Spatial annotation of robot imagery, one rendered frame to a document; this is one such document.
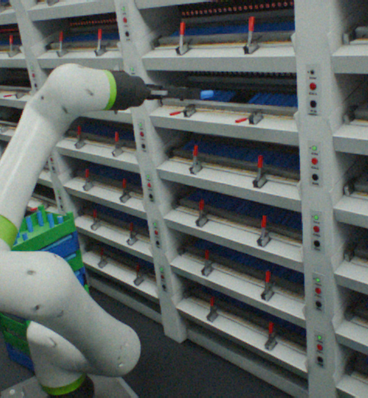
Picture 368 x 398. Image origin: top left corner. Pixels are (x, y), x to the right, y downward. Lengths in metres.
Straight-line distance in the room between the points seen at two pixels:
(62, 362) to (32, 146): 0.53
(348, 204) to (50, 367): 0.85
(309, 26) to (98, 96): 0.51
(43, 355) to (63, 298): 0.43
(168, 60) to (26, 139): 0.62
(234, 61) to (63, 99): 0.52
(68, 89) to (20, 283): 0.42
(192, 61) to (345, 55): 0.50
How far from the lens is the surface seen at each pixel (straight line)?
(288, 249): 1.56
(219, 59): 1.50
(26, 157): 1.17
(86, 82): 1.15
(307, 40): 1.31
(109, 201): 2.15
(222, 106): 1.58
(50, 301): 0.95
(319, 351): 1.63
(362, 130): 1.31
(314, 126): 1.33
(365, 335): 1.54
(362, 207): 1.36
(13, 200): 1.11
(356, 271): 1.45
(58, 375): 1.41
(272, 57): 1.38
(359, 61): 1.25
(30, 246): 1.97
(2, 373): 2.25
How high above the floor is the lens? 1.27
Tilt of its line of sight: 21 degrees down
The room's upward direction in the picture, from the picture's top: 7 degrees counter-clockwise
